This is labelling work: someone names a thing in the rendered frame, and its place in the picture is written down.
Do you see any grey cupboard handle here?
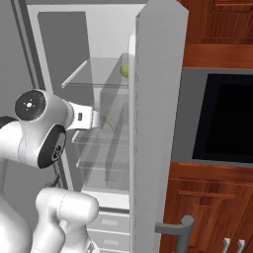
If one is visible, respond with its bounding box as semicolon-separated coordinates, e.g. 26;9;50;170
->
234;238;247;253
220;237;232;253

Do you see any grey fridge door handle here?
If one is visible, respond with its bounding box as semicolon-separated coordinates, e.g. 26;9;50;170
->
154;214;196;253

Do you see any grey built-in oven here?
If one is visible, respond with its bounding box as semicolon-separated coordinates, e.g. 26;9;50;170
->
170;66;253;169

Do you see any brown wooden wall cupboard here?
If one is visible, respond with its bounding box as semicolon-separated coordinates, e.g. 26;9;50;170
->
177;0;253;69

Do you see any yellow banana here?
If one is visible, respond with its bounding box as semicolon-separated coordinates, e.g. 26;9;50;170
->
102;116;118;132

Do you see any white fridge drawer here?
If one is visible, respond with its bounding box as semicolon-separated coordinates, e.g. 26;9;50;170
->
88;211;130;234
86;229;130;253

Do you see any glass fridge shelf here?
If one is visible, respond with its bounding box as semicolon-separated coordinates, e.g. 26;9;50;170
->
71;126;130;146
75;144;130;172
60;57;130;90

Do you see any grey fridge door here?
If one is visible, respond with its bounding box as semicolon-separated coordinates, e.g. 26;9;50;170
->
127;0;191;253

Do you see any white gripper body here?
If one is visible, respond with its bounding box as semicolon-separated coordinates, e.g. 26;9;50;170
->
91;110;104;129

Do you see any green pear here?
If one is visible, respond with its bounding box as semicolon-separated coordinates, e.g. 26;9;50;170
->
120;62;130;79

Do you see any grey fridge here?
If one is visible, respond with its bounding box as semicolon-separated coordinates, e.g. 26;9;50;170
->
11;0;148;253

